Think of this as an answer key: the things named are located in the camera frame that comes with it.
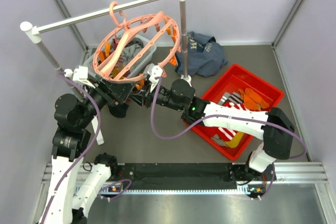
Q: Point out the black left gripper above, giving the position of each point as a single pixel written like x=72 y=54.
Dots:
x=115 y=92

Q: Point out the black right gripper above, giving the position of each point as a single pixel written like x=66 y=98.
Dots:
x=144 y=96

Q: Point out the pink round clip hanger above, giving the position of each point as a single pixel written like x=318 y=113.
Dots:
x=149 y=28

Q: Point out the orange sock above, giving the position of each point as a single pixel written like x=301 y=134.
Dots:
x=256 y=98
x=251 y=99

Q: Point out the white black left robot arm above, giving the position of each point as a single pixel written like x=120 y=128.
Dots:
x=79 y=123

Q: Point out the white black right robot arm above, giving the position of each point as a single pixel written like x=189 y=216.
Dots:
x=272 y=127

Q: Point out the black hanging sock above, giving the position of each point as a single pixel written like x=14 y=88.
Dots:
x=119 y=111

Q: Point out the blue grey sweatshirt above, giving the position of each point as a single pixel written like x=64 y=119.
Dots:
x=205 y=56

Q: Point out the black white striped sock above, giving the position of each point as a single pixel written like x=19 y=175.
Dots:
x=234 y=98

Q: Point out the red white striped sock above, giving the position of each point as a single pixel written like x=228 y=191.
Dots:
x=224 y=133

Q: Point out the red plastic bin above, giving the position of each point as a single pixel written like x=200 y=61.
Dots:
x=235 y=78

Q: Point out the yellow sock in bin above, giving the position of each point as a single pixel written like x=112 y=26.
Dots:
x=234 y=142

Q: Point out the silver clothes rack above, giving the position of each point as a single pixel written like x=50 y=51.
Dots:
x=162 y=48

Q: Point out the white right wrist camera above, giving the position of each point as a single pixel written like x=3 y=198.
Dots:
x=153 y=72

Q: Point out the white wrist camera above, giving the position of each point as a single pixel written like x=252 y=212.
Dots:
x=79 y=75
x=153 y=72

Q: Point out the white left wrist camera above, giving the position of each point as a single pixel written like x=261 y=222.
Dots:
x=79 y=75

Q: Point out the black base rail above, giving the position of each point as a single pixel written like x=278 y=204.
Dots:
x=181 y=176

